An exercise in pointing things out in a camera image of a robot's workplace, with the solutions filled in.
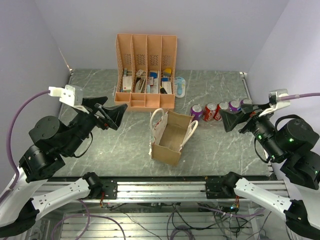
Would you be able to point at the white stationery box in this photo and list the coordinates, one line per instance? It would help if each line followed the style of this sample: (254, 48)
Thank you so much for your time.
(127, 84)

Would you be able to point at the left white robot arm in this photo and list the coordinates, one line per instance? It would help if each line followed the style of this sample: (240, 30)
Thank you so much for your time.
(53, 141)

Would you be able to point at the red cola can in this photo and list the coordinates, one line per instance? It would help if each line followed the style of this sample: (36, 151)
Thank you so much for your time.
(209, 111)
(221, 106)

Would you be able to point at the blue packaged razor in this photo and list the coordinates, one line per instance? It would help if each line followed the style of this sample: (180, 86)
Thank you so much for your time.
(179, 87)

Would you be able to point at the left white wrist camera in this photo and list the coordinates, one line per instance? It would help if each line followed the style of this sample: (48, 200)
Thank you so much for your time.
(70, 95)

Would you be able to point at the purple Fanta can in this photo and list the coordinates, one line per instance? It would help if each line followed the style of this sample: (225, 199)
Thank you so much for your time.
(246, 101)
(234, 105)
(196, 111)

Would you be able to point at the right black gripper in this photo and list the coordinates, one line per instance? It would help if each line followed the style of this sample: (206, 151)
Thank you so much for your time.
(230, 119)

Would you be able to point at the aluminium mounting rail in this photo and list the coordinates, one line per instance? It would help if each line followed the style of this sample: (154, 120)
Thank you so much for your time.
(166, 189)

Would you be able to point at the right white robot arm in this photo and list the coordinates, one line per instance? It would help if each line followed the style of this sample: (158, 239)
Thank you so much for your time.
(289, 142)

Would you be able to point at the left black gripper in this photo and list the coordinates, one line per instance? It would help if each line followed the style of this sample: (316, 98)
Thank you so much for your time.
(90, 103)

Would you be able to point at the green white glue stick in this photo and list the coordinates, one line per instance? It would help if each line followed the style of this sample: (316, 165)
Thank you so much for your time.
(125, 72)

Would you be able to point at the patterned canvas tote bag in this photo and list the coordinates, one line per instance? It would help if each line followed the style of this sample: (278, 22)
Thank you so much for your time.
(170, 131)

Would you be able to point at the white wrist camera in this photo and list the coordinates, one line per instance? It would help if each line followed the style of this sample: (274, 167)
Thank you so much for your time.
(70, 95)
(278, 99)

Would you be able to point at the grey stapler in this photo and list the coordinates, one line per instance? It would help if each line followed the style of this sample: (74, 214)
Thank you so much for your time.
(140, 85)

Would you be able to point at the small white card box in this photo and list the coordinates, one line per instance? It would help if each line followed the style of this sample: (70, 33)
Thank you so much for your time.
(167, 86)

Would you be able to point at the peach plastic file organizer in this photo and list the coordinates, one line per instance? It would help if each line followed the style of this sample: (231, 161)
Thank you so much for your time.
(152, 57)

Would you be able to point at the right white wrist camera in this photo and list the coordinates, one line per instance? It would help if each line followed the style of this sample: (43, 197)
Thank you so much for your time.
(278, 99)

